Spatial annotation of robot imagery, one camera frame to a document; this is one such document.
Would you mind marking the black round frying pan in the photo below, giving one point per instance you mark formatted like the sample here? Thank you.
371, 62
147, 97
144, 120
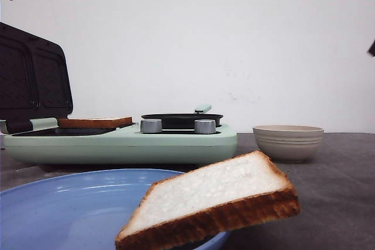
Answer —
185, 120

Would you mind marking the left silver control knob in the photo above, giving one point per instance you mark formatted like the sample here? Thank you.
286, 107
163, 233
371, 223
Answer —
151, 126

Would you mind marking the mint green hinged lid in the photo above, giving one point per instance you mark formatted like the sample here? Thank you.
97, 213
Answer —
34, 80

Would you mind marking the mint green breakfast maker base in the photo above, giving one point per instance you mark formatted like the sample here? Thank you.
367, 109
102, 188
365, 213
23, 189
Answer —
127, 145

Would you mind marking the grey felt table mat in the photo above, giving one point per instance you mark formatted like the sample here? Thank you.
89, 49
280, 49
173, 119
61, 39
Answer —
335, 190

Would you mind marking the blue plastic plate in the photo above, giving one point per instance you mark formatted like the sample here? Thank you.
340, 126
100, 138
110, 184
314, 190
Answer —
77, 211

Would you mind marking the right silver control knob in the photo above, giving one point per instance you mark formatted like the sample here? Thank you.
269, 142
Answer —
205, 126

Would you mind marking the toast bread slice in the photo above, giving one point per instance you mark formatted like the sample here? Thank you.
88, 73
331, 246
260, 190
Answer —
235, 193
96, 123

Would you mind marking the beige ceramic bowl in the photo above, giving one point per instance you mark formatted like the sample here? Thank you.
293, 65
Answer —
288, 143

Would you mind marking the silver control knob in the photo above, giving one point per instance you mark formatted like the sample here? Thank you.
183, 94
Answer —
205, 126
151, 126

